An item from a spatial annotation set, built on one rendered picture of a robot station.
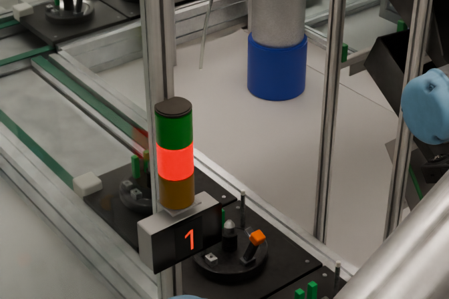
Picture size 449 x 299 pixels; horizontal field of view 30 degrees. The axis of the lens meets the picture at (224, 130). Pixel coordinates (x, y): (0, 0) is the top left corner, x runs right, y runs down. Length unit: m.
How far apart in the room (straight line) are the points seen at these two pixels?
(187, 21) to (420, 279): 1.87
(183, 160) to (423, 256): 0.50
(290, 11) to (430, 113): 1.26
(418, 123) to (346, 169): 1.07
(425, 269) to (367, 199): 1.18
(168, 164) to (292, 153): 0.90
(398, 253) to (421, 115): 0.22
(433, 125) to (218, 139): 1.21
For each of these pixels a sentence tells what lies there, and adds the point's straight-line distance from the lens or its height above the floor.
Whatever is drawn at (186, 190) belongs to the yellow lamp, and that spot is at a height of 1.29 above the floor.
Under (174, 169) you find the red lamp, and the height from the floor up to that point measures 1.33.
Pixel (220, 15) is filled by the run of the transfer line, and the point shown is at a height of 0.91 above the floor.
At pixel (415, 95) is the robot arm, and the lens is 0.89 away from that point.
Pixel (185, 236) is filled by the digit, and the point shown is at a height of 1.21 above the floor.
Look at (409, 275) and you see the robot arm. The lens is 0.69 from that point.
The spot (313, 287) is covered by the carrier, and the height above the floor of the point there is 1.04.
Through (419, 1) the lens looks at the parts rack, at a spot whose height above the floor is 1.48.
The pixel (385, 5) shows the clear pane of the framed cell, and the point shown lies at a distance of 2.27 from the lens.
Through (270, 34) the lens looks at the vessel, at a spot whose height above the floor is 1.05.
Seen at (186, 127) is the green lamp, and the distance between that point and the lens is 1.10.
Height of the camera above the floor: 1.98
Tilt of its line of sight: 33 degrees down
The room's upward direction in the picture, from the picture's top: straight up
